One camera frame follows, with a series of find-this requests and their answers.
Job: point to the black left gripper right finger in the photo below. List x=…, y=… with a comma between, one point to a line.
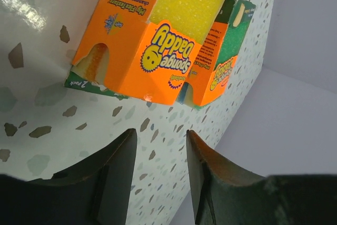
x=225, y=193

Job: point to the green top sponge box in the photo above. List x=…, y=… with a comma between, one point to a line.
x=212, y=68

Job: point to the yellow top sponge box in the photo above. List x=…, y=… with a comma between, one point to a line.
x=141, y=48

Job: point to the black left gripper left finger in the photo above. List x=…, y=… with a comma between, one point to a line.
x=95, y=190

